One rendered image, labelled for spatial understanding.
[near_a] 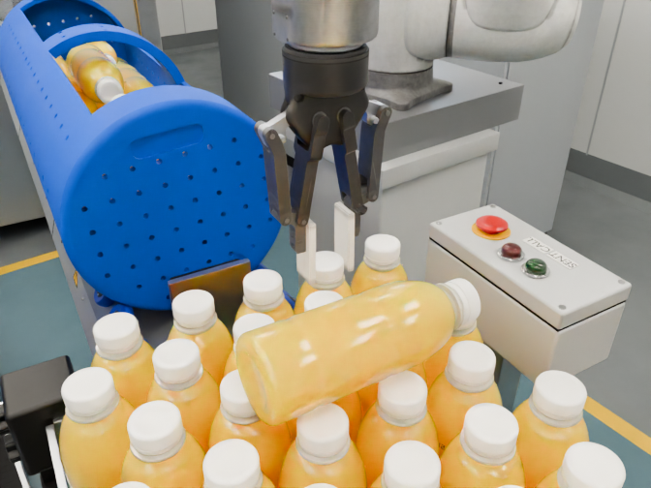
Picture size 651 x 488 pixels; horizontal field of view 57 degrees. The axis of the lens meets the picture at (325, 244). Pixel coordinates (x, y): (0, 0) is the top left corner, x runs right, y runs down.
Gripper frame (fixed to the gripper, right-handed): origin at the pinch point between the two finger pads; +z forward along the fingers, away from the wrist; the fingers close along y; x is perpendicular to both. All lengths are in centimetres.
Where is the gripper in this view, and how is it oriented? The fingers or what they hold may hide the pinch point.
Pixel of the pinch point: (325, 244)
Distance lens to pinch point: 61.5
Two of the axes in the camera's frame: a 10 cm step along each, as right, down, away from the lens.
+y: -8.7, 2.6, -4.2
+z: 0.0, 8.5, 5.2
